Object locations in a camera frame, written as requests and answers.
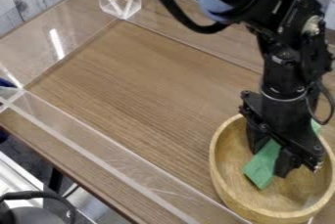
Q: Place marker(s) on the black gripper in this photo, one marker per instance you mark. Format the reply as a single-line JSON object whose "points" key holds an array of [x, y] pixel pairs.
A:
{"points": [[286, 116]]}

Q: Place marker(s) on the green rectangular block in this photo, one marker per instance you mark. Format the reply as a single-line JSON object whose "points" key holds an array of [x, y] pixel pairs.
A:
{"points": [[259, 168]]}

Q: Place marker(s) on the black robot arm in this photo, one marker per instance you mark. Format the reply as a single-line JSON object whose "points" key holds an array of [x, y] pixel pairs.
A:
{"points": [[290, 30]]}

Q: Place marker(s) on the light wooden bowl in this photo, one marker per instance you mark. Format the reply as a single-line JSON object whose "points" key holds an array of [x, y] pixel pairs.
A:
{"points": [[288, 201]]}

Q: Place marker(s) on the black metal stand base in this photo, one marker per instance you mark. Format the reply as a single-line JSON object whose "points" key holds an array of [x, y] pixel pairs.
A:
{"points": [[61, 185]]}

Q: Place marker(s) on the clear acrylic enclosure wall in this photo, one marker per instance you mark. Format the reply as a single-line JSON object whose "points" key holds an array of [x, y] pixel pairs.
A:
{"points": [[117, 93]]}

